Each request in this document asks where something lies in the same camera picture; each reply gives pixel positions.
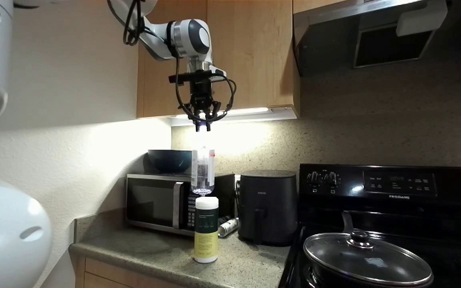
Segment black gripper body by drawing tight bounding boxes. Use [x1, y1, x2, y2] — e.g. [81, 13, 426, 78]
[169, 69, 226, 105]

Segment clear plastic bottle blue cap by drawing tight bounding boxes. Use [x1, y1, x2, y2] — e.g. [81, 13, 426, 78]
[190, 126, 218, 197]

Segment small silver bottle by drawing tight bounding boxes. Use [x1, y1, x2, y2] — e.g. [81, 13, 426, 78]
[218, 216, 242, 240]

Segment white-lidded container yellow label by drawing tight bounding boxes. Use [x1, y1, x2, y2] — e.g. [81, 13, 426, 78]
[193, 195, 223, 265]

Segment under-cabinet light strip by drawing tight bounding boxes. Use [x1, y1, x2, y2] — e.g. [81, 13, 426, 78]
[169, 104, 300, 128]

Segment wooden upper cabinet door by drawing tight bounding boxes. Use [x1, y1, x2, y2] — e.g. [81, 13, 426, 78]
[137, 0, 210, 120]
[207, 0, 297, 112]

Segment dark blue bowl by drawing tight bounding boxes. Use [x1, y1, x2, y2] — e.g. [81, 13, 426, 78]
[146, 147, 196, 176]

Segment stainless steel microwave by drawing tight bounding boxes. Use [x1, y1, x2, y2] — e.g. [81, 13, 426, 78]
[122, 171, 201, 238]

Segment black air fryer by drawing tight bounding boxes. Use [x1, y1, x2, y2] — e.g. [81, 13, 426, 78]
[238, 168, 300, 248]

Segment wooden cabinet above hood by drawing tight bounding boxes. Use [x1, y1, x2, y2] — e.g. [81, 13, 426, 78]
[294, 0, 350, 14]

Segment stainless steel range hood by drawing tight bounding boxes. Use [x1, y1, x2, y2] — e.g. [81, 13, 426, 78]
[292, 0, 452, 77]

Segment black frying pan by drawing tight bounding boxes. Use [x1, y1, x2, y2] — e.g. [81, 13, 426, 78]
[302, 209, 436, 288]

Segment wooden base cabinet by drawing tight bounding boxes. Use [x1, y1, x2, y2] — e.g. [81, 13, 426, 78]
[71, 251, 201, 288]

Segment black electric stove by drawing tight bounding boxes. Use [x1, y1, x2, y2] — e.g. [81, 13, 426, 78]
[278, 161, 461, 288]

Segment glass pan lid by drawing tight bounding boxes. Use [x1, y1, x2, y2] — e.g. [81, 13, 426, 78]
[303, 227, 436, 288]

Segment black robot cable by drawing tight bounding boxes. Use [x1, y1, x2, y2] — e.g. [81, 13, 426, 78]
[106, 0, 239, 125]

